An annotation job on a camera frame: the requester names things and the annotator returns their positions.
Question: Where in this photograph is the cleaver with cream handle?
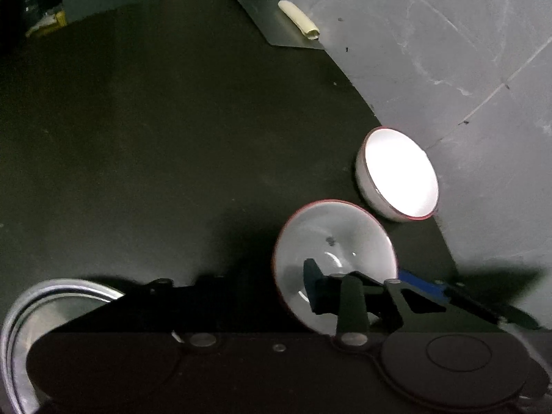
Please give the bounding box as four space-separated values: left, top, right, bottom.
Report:
237 0 324 50

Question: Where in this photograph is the large steel plate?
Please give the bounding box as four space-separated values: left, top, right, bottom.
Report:
1 278 124 413

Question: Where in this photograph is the white ceramic bowl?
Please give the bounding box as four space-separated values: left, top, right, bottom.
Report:
355 126 440 223
272 199 398 335

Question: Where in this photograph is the yellow container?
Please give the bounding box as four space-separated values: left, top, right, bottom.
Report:
25 10 67 38

